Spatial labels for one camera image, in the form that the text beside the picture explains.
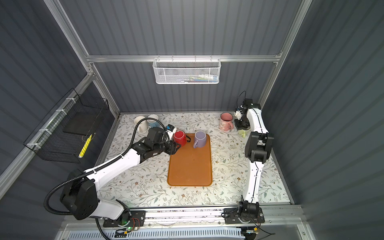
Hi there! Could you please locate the light green mug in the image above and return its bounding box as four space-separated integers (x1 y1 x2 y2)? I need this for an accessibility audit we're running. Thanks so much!
238 130 247 138

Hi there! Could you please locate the pink patterned mug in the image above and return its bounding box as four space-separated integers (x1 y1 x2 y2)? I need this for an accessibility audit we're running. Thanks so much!
219 113 234 132

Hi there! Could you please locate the blue mug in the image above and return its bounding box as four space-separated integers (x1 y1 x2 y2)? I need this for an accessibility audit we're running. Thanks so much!
147 114 160 128

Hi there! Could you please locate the white mug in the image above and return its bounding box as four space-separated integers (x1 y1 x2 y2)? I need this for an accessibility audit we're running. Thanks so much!
134 116 149 133

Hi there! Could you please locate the red mug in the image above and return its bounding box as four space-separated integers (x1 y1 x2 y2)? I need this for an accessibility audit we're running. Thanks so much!
174 130 191 147

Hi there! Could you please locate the purple mug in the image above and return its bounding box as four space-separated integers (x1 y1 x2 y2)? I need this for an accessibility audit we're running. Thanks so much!
193 131 207 149

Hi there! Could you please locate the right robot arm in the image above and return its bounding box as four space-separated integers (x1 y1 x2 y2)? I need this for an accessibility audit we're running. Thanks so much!
235 98 274 223

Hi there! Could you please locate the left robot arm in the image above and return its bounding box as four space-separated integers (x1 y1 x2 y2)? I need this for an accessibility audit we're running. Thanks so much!
60 127 181 220

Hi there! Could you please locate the orange plastic tray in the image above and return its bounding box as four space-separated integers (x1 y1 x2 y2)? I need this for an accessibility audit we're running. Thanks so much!
167 134 213 187

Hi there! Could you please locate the yellow marker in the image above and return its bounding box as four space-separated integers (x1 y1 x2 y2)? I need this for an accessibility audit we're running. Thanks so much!
78 135 93 159

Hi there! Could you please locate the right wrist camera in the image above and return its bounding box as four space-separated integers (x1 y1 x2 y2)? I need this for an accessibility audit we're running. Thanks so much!
235 110 243 120

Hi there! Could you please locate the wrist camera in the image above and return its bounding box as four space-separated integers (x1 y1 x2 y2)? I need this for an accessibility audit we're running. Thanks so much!
235 110 243 120
166 124 177 141

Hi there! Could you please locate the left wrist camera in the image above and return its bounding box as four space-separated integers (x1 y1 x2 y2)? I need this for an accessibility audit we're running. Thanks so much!
166 124 177 141

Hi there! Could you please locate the white wire mesh basket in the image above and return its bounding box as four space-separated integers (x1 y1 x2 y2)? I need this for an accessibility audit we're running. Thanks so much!
153 59 222 85

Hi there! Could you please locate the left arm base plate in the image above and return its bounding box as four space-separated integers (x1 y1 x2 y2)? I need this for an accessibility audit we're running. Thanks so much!
103 211 147 228

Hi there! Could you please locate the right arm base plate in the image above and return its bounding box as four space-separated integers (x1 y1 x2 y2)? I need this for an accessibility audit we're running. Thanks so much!
221 208 265 225

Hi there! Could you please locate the black wire basket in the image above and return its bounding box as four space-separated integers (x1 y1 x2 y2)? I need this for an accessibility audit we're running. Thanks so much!
24 91 109 164

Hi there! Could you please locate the aluminium rail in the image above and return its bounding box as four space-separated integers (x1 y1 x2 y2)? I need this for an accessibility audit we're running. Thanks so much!
64 206 301 226

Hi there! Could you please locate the white slotted cable duct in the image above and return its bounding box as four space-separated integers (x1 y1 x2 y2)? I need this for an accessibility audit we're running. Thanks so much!
67 227 245 240

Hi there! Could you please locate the black corrugated cable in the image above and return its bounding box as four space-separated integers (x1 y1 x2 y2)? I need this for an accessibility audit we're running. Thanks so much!
43 117 167 240

